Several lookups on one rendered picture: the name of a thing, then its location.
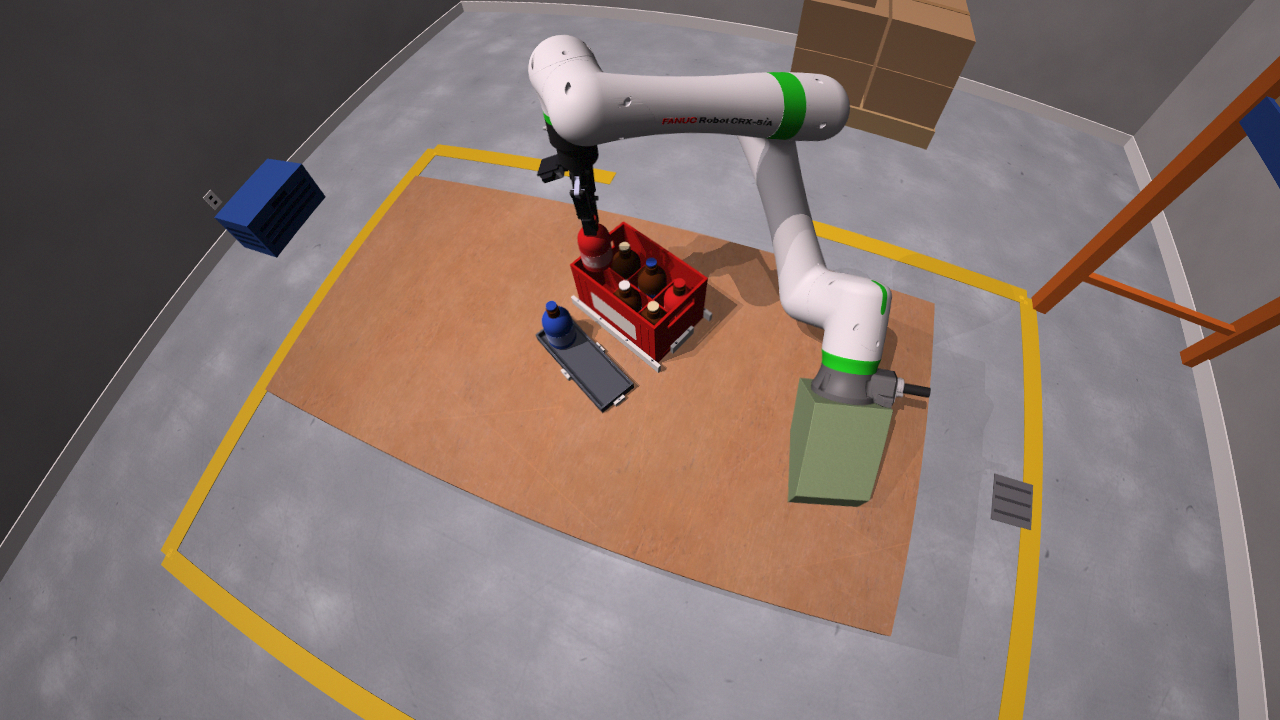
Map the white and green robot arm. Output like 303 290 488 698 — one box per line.
529 35 931 407

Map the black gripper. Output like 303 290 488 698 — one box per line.
556 145 599 236

